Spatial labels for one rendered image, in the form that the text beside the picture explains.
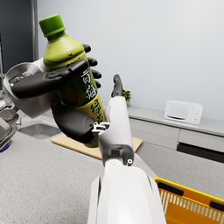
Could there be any green tea bottle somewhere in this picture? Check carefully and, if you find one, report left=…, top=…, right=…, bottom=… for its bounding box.
left=38, top=13, right=106, bottom=149

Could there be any yellow slatted basket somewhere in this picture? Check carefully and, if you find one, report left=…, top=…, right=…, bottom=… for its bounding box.
left=152, top=176, right=224, bottom=224

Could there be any small potted plant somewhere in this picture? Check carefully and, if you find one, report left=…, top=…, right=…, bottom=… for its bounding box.
left=122, top=89, right=133, bottom=103

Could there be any wooden cutting board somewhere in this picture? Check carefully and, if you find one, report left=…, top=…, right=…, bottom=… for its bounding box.
left=51, top=132, right=144, bottom=161

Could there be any steel kitchen sink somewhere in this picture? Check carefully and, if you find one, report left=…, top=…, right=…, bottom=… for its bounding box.
left=17, top=122, right=62, bottom=141

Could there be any grey drawer cabinet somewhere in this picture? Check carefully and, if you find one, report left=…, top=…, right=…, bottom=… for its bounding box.
left=127, top=104, right=224, bottom=165

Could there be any blue round object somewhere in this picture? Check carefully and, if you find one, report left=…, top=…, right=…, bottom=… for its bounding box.
left=0, top=141, right=11, bottom=153

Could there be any pale air fryer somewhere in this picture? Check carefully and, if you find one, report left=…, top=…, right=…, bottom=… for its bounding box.
left=163, top=99, right=204, bottom=126

